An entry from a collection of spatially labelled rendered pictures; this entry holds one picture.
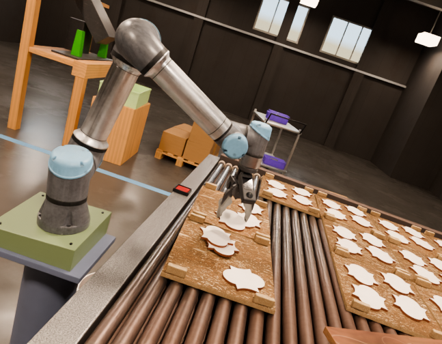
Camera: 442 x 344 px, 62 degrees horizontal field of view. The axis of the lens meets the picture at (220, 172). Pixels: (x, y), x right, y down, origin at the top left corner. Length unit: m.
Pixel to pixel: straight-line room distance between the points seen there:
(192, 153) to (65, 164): 4.04
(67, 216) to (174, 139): 4.04
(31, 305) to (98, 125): 0.59
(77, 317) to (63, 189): 0.37
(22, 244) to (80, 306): 0.30
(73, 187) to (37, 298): 0.38
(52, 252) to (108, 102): 0.46
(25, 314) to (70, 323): 0.44
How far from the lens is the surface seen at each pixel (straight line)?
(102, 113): 1.19
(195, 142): 5.03
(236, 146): 1.04
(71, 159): 1.11
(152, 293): 1.05
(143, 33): 1.03
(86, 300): 1.00
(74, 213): 1.16
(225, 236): 1.36
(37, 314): 1.34
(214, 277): 1.16
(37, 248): 1.16
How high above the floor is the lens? 1.55
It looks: 16 degrees down
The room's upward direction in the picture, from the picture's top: 19 degrees clockwise
